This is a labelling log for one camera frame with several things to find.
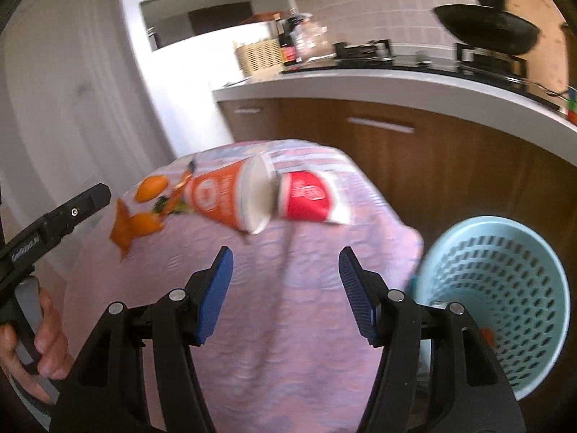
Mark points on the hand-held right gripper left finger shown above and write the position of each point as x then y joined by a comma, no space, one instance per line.
216,288

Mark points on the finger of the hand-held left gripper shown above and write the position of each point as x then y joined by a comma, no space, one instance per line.
74,209

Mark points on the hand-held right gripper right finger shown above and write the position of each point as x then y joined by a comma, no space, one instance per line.
356,288

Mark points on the large orange peel piece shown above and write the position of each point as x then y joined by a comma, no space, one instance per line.
135,228

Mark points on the small orange peel piece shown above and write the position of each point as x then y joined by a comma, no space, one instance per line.
153,188

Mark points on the orange packets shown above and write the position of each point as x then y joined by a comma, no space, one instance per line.
216,194

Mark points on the red white packet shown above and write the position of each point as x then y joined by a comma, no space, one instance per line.
302,198

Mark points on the thin orange peel strip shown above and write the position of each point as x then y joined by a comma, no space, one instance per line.
185,175

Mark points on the light blue plastic basket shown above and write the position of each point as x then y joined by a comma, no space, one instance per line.
496,270

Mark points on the person's left hand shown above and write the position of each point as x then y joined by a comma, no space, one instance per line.
52,343

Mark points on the pink patterned blanket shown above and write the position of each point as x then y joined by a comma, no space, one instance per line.
279,324

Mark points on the small dark scrap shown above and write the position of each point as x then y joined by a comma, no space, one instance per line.
169,204

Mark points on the wooden base cabinet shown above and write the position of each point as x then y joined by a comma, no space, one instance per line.
450,167

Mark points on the stove knob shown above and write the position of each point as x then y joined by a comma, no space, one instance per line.
384,56
423,58

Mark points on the black glass gas cooktop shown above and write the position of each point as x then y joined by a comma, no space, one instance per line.
441,70

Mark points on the beige utensil basket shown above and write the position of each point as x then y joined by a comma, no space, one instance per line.
259,56

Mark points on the black burner grate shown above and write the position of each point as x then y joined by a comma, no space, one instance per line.
491,61
360,49

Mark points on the dark sauce bottle red label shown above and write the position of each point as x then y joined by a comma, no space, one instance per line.
289,45

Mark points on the clear plastic bag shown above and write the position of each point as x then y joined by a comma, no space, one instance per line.
313,38

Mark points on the slim dark sauce bottle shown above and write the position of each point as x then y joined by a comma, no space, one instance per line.
276,27

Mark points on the brown box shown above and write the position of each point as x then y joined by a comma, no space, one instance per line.
261,17

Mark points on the colourful puzzle cube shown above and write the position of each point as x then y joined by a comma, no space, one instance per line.
572,103

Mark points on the black wok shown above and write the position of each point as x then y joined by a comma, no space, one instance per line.
487,27

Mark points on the bamboo cutting board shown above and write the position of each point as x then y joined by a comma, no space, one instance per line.
541,9

